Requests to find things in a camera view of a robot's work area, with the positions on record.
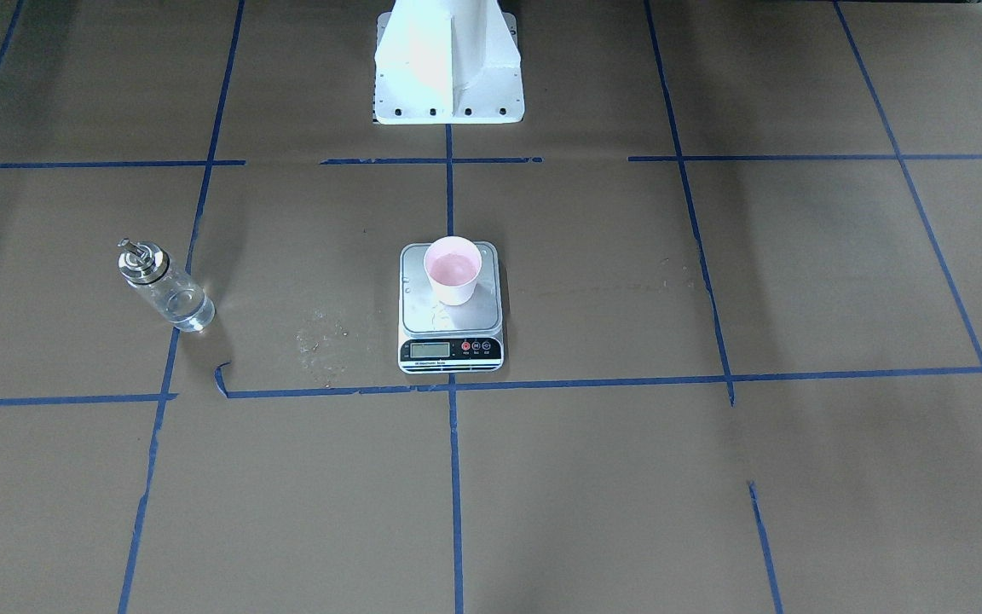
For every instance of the pink paper cup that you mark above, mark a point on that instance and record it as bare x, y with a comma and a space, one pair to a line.
452, 266

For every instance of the clear glass sauce bottle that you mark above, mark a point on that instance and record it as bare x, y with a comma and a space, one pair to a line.
150, 271

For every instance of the digital kitchen scale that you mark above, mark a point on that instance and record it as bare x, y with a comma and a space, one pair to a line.
438, 338

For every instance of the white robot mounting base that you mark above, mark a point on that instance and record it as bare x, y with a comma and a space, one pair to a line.
447, 63

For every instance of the blue tape grid lines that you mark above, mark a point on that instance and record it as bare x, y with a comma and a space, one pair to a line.
450, 426

